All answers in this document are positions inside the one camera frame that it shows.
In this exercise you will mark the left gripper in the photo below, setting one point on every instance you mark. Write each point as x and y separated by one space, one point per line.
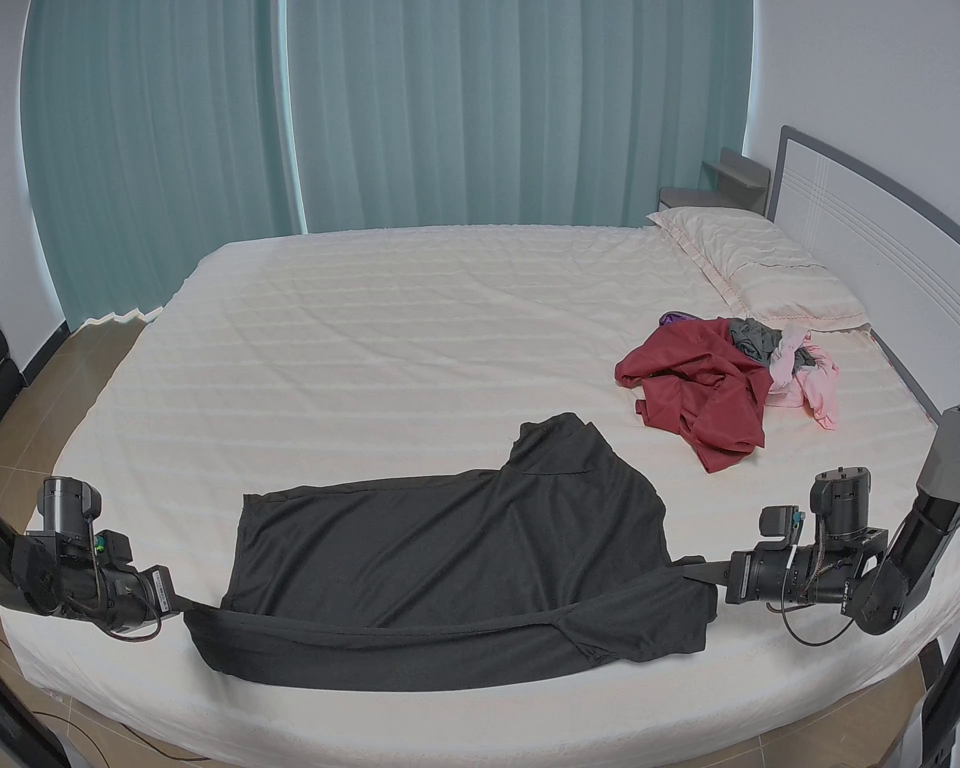
142 600

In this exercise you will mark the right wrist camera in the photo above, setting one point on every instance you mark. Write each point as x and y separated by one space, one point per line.
780 523

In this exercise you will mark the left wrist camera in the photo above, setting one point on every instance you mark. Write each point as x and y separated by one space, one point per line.
112 547

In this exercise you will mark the cream pillow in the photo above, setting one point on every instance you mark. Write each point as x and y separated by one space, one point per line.
757 259

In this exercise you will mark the black T-shirt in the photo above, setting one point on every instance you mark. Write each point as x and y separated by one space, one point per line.
450 540

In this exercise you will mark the dark red garment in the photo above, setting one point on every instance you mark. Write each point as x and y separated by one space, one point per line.
697 375

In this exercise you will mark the grey garment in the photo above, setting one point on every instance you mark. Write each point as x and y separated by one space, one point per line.
754 337

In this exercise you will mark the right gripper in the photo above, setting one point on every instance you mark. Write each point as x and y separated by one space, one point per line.
761 576

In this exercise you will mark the bed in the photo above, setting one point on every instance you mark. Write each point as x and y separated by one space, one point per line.
412 322

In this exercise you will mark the grey bedside table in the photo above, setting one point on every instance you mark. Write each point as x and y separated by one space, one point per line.
739 174

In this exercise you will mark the purple garment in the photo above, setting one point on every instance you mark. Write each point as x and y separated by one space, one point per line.
675 320

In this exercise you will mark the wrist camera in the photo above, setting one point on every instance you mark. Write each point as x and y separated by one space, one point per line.
112 547
780 523

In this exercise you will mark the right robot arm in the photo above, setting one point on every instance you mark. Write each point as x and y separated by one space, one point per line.
930 517

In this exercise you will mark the pink garment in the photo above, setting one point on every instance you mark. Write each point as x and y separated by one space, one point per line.
817 390

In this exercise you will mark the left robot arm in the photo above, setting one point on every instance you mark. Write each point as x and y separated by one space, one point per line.
60 562

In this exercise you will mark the blue-green curtain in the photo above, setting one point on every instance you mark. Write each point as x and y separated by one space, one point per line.
525 112
150 150

